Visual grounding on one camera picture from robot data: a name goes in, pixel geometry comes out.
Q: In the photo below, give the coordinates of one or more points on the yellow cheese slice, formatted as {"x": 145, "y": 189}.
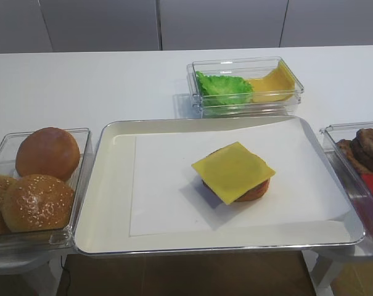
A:
{"x": 232, "y": 172}

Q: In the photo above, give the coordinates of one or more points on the plain top bun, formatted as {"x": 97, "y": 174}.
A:
{"x": 48, "y": 151}

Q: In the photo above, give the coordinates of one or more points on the bottom bun half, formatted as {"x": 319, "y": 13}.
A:
{"x": 251, "y": 195}

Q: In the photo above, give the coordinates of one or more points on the clear box with lettuce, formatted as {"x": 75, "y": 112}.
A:
{"x": 247, "y": 69}

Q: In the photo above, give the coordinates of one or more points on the tomato slice on bun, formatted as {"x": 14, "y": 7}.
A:
{"x": 265, "y": 185}

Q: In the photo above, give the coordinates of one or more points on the sesame bun front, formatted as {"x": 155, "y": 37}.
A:
{"x": 37, "y": 202}

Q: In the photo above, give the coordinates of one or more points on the brown patty in box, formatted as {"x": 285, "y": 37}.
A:
{"x": 362, "y": 147}
{"x": 344, "y": 146}

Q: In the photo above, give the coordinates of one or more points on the front brown patty in box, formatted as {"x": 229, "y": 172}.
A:
{"x": 362, "y": 147}

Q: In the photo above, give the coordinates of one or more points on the rear brown patty in box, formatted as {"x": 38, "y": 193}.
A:
{"x": 344, "y": 146}

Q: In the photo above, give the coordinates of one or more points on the clear box with patties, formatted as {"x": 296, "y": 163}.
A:
{"x": 359, "y": 195}

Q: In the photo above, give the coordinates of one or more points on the green lettuce leaf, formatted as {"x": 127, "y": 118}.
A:
{"x": 223, "y": 90}

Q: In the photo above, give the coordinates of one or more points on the white paper sheet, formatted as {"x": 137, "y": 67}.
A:
{"x": 168, "y": 195}

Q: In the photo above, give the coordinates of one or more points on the brown patty on bun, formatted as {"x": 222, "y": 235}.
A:
{"x": 251, "y": 192}

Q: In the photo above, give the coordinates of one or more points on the white serving tray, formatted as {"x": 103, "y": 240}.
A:
{"x": 105, "y": 217}

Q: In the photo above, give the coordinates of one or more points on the clear box with buns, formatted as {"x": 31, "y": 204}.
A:
{"x": 52, "y": 238}

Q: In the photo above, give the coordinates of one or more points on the cheese slice in box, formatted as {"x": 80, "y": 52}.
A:
{"x": 277, "y": 85}

